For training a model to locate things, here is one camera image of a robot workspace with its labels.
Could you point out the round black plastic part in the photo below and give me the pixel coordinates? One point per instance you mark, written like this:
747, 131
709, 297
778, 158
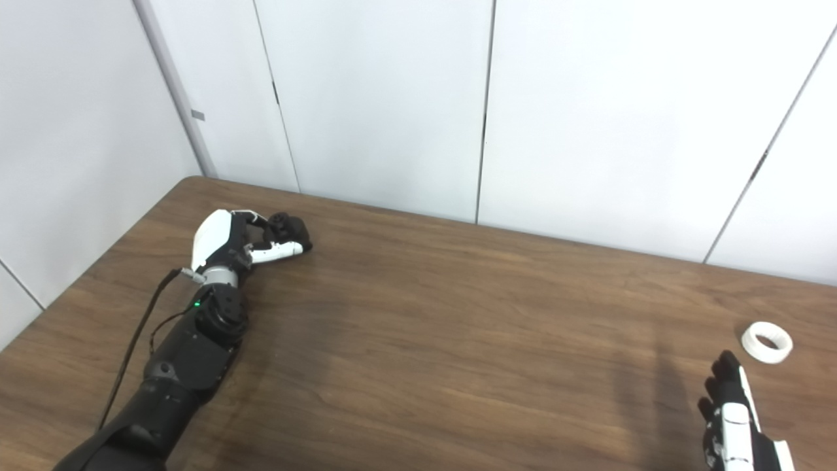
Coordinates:
292, 229

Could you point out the grey wall corner strip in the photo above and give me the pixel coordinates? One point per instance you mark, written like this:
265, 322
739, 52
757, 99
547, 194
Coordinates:
176, 85

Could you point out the small grey wall tab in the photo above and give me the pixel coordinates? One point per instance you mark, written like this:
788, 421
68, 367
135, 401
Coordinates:
197, 115

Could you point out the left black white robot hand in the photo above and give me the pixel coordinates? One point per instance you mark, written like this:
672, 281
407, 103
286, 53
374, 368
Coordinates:
212, 239

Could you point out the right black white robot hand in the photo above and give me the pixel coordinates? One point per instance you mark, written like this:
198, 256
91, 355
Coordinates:
735, 425

